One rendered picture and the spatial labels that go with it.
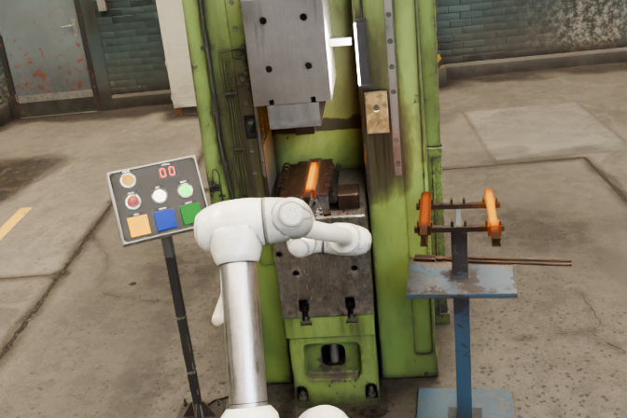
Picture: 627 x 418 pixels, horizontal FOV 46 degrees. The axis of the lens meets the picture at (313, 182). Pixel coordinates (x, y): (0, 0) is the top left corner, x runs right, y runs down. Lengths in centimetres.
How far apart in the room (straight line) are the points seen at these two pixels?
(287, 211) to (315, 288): 113
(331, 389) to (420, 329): 47
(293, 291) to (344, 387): 51
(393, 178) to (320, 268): 47
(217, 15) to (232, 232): 119
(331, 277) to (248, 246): 108
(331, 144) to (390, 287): 70
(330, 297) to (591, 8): 664
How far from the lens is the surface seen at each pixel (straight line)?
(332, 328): 315
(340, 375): 331
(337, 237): 239
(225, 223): 200
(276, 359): 350
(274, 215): 197
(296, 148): 339
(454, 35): 885
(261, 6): 278
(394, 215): 313
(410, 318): 336
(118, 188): 288
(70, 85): 940
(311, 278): 304
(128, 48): 908
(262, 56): 281
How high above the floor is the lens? 206
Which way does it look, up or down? 20 degrees down
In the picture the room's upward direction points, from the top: 6 degrees counter-clockwise
